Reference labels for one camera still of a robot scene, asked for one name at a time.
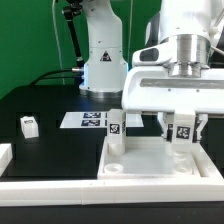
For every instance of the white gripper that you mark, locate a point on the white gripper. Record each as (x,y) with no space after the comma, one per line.
(152,90)

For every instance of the white square table top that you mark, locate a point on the white square table top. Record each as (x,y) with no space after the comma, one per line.
(147,157)

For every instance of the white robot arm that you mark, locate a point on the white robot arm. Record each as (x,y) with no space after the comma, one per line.
(179,69)

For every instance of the white U-shaped obstacle fence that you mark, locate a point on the white U-shaped obstacle fence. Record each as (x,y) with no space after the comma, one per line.
(208,187)

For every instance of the white fiducial marker sheet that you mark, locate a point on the white fiducial marker sheet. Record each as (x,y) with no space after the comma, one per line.
(76,120)

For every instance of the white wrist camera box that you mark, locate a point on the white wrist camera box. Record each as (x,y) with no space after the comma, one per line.
(151,56)

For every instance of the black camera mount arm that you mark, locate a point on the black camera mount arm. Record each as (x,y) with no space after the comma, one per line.
(74,9)

